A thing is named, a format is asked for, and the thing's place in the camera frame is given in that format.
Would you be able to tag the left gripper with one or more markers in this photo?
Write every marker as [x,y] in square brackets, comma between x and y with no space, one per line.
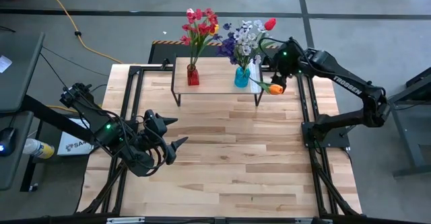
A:
[148,153]

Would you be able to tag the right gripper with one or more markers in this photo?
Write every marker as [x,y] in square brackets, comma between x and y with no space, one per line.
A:
[286,59]

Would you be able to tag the orange artificial tulip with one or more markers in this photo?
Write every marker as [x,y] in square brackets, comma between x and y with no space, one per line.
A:
[276,89]

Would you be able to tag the blue patterned glass vase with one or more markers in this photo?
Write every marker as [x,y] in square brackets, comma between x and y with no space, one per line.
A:
[242,77]

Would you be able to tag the white artificial flower bunch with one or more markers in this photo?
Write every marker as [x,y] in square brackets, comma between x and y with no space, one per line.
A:
[246,37]

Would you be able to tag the green stem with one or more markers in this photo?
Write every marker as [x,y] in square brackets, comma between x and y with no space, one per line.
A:
[270,24]

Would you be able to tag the red ribbed glass vase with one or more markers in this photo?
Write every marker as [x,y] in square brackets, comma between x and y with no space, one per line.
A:
[193,77]

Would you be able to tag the red artificial flower bunch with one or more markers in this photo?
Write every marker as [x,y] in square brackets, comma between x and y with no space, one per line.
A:
[202,27]

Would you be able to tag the pink artificial tulip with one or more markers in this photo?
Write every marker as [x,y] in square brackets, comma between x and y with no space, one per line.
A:
[190,12]

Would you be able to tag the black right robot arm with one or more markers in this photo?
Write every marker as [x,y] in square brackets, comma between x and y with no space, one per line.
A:
[350,84]

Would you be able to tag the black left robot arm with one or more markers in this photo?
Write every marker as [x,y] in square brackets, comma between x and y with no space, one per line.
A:
[94,119]

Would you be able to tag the dark grey desk shelf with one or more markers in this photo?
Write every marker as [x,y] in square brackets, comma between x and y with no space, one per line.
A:
[13,173]

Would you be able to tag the black hazard-striped floor mat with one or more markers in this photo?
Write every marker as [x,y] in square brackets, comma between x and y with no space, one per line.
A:
[158,54]

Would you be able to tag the white cardboard box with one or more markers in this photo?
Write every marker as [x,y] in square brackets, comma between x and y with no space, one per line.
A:
[72,146]

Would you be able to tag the white and yellow bottle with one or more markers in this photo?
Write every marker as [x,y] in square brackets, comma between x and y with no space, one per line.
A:
[38,149]

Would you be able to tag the grey metal stand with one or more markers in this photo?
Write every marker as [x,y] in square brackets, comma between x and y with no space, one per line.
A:
[409,140]

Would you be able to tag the dark grey desk top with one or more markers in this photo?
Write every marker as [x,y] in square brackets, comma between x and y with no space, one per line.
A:
[17,89]

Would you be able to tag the black computer mouse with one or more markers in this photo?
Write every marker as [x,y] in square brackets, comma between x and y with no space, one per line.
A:
[6,141]

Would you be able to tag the white paper sheet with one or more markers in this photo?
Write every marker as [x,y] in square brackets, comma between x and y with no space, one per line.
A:
[4,63]

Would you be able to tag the black metal table frame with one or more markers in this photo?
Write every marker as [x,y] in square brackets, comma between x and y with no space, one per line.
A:
[304,89]

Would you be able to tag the wooden shelf with black frame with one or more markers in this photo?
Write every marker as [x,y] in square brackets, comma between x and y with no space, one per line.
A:
[215,82]

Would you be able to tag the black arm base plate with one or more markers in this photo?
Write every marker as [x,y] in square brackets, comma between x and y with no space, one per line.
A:
[336,140]

